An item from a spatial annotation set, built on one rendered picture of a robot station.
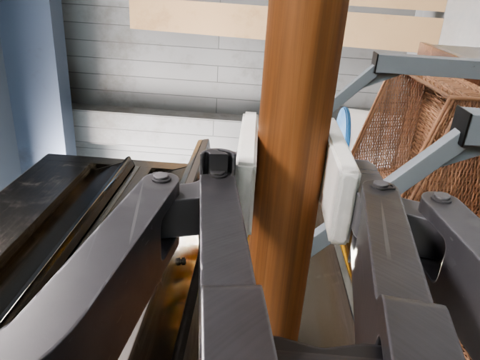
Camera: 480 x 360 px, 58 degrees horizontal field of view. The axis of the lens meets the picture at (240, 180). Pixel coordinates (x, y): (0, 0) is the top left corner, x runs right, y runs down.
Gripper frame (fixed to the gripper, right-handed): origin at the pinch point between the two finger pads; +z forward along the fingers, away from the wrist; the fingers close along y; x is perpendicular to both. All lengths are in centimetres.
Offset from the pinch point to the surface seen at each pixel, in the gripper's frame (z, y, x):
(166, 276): 62, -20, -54
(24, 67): 307, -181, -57
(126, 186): 128, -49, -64
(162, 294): 57, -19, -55
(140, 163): 151, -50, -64
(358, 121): 287, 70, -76
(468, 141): 35.4, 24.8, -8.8
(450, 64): 83, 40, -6
